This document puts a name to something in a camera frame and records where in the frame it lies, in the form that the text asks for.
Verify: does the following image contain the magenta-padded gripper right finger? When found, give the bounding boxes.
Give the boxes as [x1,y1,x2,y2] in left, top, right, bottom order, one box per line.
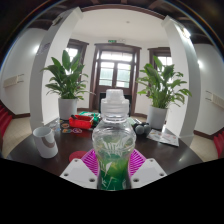
[127,148,168,190]

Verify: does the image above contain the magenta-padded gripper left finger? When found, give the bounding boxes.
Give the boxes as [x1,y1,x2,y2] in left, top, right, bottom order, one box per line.
[59,148,101,190]

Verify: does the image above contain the clear plastic bottle green drink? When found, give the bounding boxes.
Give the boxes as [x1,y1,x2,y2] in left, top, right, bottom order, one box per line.
[91,88,137,192]

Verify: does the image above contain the printed paper brochure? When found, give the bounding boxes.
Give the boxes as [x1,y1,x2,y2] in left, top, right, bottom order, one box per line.
[146,128,180,147]

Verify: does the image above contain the white mug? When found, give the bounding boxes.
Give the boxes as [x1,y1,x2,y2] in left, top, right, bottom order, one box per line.
[32,126,60,159]

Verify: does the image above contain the grey headphones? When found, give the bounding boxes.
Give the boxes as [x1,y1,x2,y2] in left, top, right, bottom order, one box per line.
[134,122,152,136]

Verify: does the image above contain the red box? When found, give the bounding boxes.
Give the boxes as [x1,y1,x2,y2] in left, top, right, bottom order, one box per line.
[68,114,95,130]

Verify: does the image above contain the leafy plant in white pot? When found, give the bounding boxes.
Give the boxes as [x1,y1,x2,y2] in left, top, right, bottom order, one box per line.
[136,54,193,130]
[40,49,90,121]

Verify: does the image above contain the green flat package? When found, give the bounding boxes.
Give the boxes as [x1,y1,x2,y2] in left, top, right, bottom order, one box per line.
[79,111,102,119]

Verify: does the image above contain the red carpeted staircase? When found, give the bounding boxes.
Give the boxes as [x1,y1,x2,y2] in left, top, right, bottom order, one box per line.
[0,101,14,138]

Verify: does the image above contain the brown glazed double door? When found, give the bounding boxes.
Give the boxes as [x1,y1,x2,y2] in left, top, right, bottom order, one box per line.
[89,42,142,116]

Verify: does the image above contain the brown framed window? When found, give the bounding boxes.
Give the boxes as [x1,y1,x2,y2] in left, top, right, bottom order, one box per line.
[147,47,174,73]
[66,39,89,68]

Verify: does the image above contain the white wall rail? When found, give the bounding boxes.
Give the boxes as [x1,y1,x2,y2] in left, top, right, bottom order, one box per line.
[3,73,26,89]
[204,89,224,109]

